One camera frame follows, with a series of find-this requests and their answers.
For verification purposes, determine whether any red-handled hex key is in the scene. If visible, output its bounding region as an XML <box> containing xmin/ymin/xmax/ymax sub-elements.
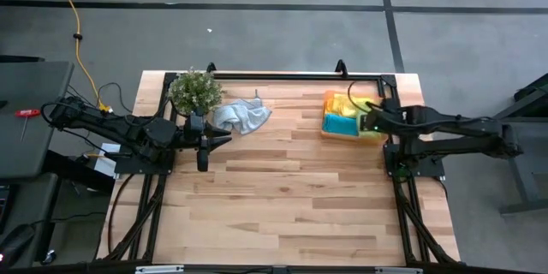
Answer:
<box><xmin>15</xmin><ymin>108</ymin><xmax>43</xmax><ymax>145</ymax></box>

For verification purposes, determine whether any yellow microfiber towel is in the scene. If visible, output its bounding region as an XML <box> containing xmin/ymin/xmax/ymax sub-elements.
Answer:
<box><xmin>325</xmin><ymin>92</ymin><xmax>374</xmax><ymax>120</ymax></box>

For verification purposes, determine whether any dark metal stand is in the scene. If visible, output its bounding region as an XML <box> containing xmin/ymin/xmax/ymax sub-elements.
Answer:
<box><xmin>472</xmin><ymin>72</ymin><xmax>548</xmax><ymax>216</ymax></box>

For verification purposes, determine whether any orange plastic bin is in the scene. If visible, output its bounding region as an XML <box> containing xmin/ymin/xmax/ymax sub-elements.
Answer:
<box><xmin>320</xmin><ymin>89</ymin><xmax>389</xmax><ymax>143</ymax></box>

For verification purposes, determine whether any green potted plant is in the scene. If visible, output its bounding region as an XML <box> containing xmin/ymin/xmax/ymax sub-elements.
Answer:
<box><xmin>167</xmin><ymin>67</ymin><xmax>226</xmax><ymax>121</ymax></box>

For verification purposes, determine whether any yellow cable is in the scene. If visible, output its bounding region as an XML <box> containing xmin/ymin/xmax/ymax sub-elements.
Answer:
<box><xmin>41</xmin><ymin>0</ymin><xmax>113</xmax><ymax>113</ymax></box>

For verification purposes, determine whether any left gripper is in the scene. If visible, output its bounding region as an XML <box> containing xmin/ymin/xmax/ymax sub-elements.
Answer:
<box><xmin>182</xmin><ymin>112</ymin><xmax>234</xmax><ymax>151</ymax></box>

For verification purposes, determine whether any teal microfiber towel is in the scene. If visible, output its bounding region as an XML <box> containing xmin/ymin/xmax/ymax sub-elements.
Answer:
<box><xmin>321</xmin><ymin>113</ymin><xmax>361</xmax><ymax>138</ymax></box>

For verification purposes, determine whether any silver metal bracket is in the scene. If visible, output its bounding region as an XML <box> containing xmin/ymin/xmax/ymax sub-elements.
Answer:
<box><xmin>134</xmin><ymin>265</ymin><xmax>186</xmax><ymax>274</ymax></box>
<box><xmin>375</xmin><ymin>266</ymin><xmax>425</xmax><ymax>274</ymax></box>

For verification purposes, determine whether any grey waffle-weave towel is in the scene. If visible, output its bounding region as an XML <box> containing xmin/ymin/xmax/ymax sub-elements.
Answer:
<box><xmin>211</xmin><ymin>89</ymin><xmax>274</xmax><ymax>136</ymax></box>

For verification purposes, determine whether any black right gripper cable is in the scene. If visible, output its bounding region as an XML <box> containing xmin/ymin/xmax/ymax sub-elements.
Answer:
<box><xmin>347</xmin><ymin>80</ymin><xmax>384</xmax><ymax>115</ymax></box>

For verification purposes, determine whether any white power box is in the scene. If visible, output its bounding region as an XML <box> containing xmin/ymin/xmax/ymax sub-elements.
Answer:
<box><xmin>91</xmin><ymin>142</ymin><xmax>123</xmax><ymax>180</ymax></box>

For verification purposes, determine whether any dark grey side desk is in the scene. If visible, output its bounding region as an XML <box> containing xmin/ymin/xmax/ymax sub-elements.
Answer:
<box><xmin>0</xmin><ymin>60</ymin><xmax>75</xmax><ymax>182</ymax></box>

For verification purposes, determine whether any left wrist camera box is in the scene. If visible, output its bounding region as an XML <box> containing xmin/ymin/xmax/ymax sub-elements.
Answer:
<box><xmin>195</xmin><ymin>135</ymin><xmax>211</xmax><ymax>174</ymax></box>

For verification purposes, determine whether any black computer mouse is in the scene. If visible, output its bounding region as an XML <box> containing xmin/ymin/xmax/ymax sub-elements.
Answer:
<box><xmin>0</xmin><ymin>223</ymin><xmax>37</xmax><ymax>269</ymax></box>

